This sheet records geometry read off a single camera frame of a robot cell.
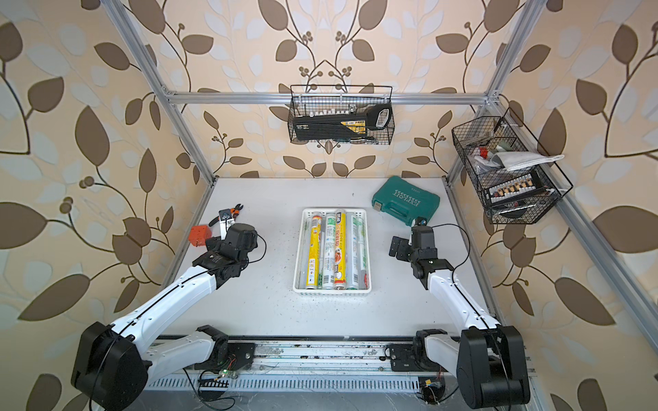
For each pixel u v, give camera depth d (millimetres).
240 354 747
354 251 882
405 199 1068
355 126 824
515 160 630
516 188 667
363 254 915
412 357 736
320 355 753
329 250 884
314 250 890
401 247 787
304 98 910
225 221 693
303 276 861
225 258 605
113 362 390
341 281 802
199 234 959
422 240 655
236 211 1083
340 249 864
